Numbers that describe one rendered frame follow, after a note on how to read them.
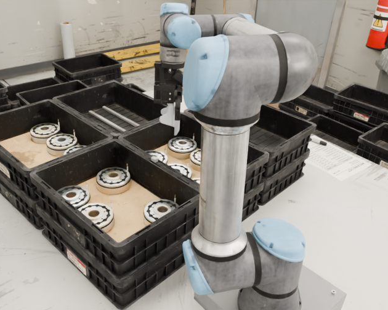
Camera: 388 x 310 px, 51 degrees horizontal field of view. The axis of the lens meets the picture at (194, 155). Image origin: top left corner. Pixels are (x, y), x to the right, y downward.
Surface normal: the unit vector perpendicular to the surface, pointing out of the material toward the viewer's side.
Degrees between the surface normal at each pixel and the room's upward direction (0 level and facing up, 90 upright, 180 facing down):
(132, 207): 0
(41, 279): 0
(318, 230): 0
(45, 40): 90
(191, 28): 83
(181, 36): 83
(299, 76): 81
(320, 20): 90
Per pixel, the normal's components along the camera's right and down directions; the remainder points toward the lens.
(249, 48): 0.15, -0.49
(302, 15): -0.75, 0.32
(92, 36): 0.66, 0.43
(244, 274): 0.25, 0.15
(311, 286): 0.02, -0.87
